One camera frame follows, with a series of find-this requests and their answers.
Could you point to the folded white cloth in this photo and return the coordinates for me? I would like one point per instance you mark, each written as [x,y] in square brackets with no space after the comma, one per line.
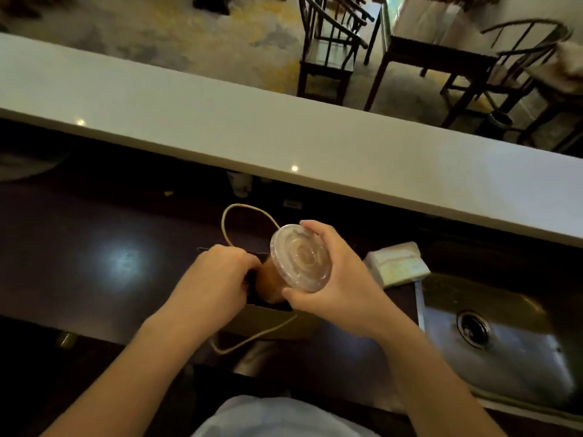
[396,264]

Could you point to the dark round floor pot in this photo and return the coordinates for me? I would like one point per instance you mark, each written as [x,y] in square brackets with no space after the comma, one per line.
[494,124]

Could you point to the person's right hand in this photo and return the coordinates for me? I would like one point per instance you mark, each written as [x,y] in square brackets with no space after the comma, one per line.
[353,295]

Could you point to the dark wooden table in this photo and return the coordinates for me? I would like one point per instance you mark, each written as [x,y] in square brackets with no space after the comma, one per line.
[432,54]

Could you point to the small white cup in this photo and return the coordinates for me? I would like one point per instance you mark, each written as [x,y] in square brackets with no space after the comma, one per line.
[240,183]

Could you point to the dark wooden slatted chair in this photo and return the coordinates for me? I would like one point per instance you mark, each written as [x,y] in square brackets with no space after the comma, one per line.
[330,49]

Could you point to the person's right forearm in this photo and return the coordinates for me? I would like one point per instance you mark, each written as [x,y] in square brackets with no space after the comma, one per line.
[432,382]

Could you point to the person's left hand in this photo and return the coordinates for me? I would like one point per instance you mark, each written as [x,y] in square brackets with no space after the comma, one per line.
[207,286]

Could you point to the person's left forearm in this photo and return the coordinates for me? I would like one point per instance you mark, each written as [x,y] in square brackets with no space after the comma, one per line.
[123,382]

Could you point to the person's white shirt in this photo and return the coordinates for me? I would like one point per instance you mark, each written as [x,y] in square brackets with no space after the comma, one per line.
[278,418]

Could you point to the person's right thumb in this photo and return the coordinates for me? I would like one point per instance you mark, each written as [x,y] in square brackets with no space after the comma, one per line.
[300,297]

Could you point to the clear lidded cup brown drink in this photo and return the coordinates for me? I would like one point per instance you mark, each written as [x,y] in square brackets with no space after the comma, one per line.
[298,257]

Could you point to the person's left fingers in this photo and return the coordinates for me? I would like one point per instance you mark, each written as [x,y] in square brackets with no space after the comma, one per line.
[246,266]

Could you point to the dark chair with white cushion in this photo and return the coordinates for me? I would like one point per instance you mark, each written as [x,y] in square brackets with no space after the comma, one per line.
[558,81]

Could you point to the round sink drain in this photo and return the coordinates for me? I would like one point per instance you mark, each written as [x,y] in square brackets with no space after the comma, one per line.
[473,329]

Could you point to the stainless steel sink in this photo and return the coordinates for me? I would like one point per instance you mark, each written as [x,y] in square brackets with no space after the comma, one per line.
[510,354]

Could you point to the dark wooden round-back chair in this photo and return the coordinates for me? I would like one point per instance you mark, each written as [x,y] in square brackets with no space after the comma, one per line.
[514,68]

